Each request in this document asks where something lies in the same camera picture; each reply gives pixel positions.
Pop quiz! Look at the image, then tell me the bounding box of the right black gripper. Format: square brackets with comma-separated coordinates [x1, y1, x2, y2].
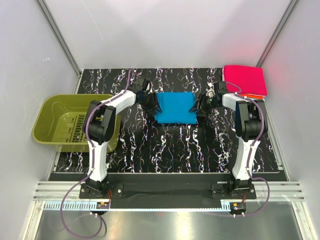
[189, 92, 220, 118]

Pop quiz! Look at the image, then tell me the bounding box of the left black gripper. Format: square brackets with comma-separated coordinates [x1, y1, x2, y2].
[138, 91, 162, 115]

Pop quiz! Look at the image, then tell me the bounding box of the blue t shirt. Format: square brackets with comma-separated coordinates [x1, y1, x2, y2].
[155, 92, 197, 125]

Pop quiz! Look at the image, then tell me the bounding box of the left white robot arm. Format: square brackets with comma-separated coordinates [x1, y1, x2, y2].
[81, 76, 162, 198]

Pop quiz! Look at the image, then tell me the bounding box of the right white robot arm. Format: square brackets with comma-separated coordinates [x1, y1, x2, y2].
[189, 81, 268, 199]

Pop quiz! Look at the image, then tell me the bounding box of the black marble pattern mat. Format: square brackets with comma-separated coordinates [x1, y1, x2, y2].
[53, 68, 279, 173]

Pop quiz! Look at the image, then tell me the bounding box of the folded orange t shirt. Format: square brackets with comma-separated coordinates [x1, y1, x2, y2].
[240, 94, 264, 100]

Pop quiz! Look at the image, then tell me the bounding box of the folded pink t shirt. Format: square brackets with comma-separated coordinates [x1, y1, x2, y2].
[222, 65, 268, 98]

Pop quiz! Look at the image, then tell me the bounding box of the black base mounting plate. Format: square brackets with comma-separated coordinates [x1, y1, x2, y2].
[48, 171, 287, 211]

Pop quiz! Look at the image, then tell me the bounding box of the olive green plastic basket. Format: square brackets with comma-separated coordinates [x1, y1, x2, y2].
[32, 94, 112, 153]

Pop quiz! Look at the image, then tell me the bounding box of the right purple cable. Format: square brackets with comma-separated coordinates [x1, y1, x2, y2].
[204, 82, 271, 217]

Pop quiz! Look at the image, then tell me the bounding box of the purple cable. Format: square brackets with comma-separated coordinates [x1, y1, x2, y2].
[61, 69, 137, 237]
[204, 82, 271, 217]

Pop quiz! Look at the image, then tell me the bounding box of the aluminium rail frame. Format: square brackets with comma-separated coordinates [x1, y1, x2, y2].
[32, 181, 318, 240]

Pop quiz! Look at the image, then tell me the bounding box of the left aluminium corner post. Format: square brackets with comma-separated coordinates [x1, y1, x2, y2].
[35, 0, 82, 77]

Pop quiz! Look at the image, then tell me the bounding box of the aluminium corner post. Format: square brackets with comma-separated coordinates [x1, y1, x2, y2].
[35, 0, 82, 77]
[256, 0, 300, 68]

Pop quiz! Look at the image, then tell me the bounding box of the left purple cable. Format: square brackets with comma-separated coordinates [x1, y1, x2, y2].
[61, 69, 137, 237]

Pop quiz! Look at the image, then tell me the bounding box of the right aluminium corner post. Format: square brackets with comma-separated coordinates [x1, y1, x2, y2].
[256, 0, 300, 68]

